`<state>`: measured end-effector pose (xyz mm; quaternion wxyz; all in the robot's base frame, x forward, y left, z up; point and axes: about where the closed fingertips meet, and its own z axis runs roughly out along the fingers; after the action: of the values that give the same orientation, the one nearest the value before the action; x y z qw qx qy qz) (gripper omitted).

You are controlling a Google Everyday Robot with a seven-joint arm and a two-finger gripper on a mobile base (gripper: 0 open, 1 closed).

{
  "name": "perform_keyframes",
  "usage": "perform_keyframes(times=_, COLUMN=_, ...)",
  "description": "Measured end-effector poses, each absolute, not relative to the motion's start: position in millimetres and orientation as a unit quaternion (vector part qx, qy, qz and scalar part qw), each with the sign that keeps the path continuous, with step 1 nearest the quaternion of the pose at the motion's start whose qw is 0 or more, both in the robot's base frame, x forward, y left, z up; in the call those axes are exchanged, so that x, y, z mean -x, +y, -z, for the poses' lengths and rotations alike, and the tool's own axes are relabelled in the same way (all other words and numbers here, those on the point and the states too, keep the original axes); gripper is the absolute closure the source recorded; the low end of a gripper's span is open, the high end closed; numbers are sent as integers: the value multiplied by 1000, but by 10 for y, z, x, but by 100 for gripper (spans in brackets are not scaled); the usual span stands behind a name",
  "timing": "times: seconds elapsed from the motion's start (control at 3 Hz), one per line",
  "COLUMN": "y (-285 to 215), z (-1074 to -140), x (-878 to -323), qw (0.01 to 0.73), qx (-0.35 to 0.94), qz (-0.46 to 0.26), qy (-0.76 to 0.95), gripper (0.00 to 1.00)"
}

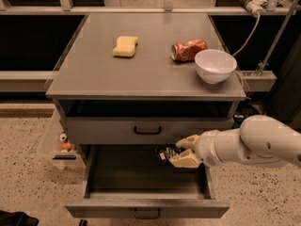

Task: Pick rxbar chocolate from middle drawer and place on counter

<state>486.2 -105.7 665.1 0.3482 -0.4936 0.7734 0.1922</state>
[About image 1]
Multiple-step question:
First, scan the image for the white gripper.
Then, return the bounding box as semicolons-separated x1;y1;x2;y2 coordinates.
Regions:
169;130;223;169

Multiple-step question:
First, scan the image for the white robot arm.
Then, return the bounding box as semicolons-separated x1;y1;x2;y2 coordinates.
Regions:
168;115;301;169

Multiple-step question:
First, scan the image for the open grey middle drawer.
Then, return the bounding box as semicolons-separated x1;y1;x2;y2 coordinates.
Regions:
65;145;230;219

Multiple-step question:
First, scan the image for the grey metal drawer cabinet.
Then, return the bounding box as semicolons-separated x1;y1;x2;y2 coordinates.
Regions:
45;12;247;219

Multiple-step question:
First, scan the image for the closed grey upper drawer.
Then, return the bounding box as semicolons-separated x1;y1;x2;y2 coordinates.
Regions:
61;117;233;144

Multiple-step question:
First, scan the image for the white bowl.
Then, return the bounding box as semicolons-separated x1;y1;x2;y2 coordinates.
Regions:
195;49;237;84

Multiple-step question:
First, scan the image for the crushed red soda can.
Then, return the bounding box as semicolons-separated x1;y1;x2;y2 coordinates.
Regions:
171;40;208;62

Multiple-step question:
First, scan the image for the yellow sponge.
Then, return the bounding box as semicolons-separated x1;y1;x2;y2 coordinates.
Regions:
112;36;138;57

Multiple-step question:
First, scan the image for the orange toy in bin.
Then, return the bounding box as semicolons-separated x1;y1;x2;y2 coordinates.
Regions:
59;133;75;152

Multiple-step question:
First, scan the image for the clear plastic storage bin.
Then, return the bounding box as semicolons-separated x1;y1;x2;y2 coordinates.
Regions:
38;110;85;170

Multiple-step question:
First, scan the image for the white power strip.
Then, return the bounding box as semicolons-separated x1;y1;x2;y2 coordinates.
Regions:
239;0;267;16

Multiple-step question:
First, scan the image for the black bag on floor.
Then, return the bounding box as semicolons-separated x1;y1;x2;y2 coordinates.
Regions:
0;211;40;226

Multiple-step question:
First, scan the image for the black cable bundle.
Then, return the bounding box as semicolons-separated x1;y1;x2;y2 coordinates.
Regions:
234;99;267;118

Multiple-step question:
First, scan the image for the white power cable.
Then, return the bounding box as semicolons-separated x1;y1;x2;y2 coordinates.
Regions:
232;10;261;57

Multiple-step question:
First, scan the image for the metal guard rail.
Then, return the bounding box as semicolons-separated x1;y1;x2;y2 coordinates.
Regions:
0;0;301;16

